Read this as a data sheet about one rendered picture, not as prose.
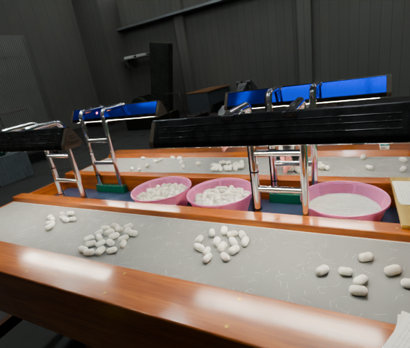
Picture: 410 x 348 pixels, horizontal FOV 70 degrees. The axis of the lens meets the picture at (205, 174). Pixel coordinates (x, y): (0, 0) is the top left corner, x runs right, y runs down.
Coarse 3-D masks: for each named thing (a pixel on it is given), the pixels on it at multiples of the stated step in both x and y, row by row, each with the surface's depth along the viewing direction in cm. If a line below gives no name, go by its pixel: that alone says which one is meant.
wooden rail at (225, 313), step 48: (0, 288) 90; (48, 288) 77; (96, 288) 72; (144, 288) 70; (192, 288) 67; (96, 336) 75; (144, 336) 65; (192, 336) 58; (240, 336) 54; (288, 336) 52; (336, 336) 51; (384, 336) 49
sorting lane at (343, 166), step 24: (120, 168) 176; (144, 168) 169; (168, 168) 162; (192, 168) 156; (240, 168) 145; (264, 168) 140; (336, 168) 127; (360, 168) 123; (384, 168) 119; (408, 168) 116
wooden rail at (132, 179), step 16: (112, 176) 159; (128, 176) 154; (144, 176) 149; (160, 176) 145; (192, 176) 138; (208, 176) 134; (224, 176) 131; (240, 176) 128; (288, 176) 120; (320, 176) 115; (336, 176) 113
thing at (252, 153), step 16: (240, 112) 77; (288, 112) 65; (256, 160) 91; (304, 160) 84; (256, 176) 93; (304, 176) 86; (256, 192) 94; (272, 192) 92; (288, 192) 90; (304, 192) 87; (256, 208) 97; (304, 208) 89
